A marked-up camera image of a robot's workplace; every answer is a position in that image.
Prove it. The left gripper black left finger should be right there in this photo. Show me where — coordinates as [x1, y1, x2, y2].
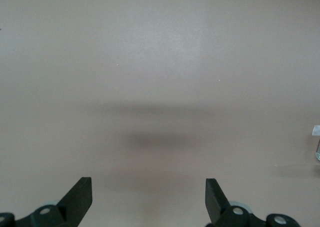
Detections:
[0, 176, 93, 227]

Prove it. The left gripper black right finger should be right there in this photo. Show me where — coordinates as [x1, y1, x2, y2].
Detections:
[205, 178, 301, 227]

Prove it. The clear plastic egg box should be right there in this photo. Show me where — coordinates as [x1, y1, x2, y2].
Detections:
[312, 124, 320, 162]

